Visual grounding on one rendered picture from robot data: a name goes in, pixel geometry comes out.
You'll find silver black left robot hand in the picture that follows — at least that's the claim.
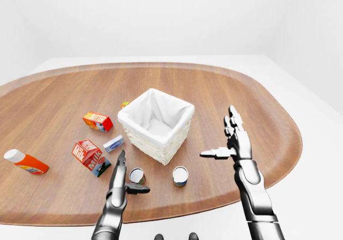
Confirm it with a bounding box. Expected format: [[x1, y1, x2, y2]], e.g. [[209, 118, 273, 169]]
[[108, 149, 151, 199]]

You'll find red labelled tin can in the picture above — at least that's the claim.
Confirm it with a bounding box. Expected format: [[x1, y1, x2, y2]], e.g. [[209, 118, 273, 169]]
[[129, 167, 146, 185]]

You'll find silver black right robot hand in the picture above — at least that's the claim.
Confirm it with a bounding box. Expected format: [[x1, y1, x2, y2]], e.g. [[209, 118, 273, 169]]
[[199, 105, 253, 163]]

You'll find orange bottle with white cap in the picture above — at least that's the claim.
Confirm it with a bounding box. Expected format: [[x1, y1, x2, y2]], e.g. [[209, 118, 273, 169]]
[[3, 148, 49, 176]]

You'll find white lined wicker basket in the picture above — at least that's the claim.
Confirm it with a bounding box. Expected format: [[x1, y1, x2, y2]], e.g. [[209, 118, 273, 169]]
[[117, 88, 196, 166]]

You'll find red butter box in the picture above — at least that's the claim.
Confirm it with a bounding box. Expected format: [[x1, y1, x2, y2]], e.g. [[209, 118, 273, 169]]
[[82, 111, 114, 133]]

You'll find small blue white box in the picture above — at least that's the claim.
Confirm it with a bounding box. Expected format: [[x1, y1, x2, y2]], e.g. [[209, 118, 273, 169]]
[[103, 134, 125, 153]]

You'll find red white milk carton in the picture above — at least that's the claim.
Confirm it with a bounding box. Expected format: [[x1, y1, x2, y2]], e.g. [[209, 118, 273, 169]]
[[71, 139, 112, 178]]

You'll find blue yellow labelled tin can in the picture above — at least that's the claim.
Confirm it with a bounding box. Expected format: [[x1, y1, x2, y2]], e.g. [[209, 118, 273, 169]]
[[172, 166, 189, 188]]

